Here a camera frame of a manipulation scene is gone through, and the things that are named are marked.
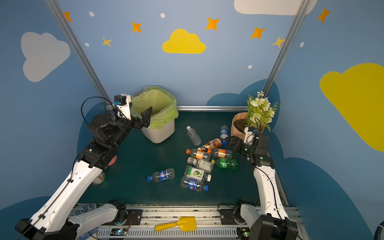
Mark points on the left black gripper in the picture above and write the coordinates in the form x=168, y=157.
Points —
x=139, y=121

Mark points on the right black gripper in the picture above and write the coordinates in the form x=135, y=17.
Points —
x=233, y=142

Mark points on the small blue label bottle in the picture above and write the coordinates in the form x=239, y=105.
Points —
x=224, y=133

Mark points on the clear bottle white cap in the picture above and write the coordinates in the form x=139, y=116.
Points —
x=194, y=137

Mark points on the pepsi bottle front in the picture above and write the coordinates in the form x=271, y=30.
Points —
x=193, y=184

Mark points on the pepsi bottle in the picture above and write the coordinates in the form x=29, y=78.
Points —
x=193, y=184
x=161, y=176

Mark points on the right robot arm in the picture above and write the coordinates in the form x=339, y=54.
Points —
x=270, y=222

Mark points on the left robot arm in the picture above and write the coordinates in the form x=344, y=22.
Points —
x=53, y=220

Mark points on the green plastic bin liner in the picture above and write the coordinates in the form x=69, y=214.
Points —
x=163, y=103

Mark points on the white trash bin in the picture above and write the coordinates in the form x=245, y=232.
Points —
x=157, y=136

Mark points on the brown tea bottle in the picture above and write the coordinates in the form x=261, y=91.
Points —
x=213, y=144

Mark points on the orange label bottle right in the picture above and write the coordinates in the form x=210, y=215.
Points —
x=221, y=153

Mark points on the green plastic bottle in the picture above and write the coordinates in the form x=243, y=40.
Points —
x=225, y=163

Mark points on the orange cap bottle left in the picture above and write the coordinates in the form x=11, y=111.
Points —
x=199, y=155

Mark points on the white artificial flowers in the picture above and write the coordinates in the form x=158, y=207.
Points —
x=260, y=112

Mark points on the lime label jar bottle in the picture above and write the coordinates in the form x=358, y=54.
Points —
x=197, y=174

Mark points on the pink watering can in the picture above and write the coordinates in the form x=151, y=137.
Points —
x=113, y=160

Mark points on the yellow plastic shovel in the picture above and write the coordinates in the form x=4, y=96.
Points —
x=186, y=224

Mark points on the right controller board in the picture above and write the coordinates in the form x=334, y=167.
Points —
x=243, y=234

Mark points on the controller board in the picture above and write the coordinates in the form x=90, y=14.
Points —
x=119, y=232
x=243, y=234

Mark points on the blue dotted work glove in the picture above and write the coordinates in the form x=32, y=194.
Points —
x=88, y=207

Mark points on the left controller board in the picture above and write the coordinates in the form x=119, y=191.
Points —
x=119, y=232

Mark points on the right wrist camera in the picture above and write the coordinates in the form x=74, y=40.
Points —
x=249, y=134

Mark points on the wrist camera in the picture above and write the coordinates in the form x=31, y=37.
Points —
x=249, y=134
x=123, y=103

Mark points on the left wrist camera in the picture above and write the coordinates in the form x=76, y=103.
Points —
x=123, y=103

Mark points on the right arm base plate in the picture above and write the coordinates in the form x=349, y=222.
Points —
x=227, y=217

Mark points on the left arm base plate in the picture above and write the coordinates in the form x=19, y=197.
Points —
x=133, y=217

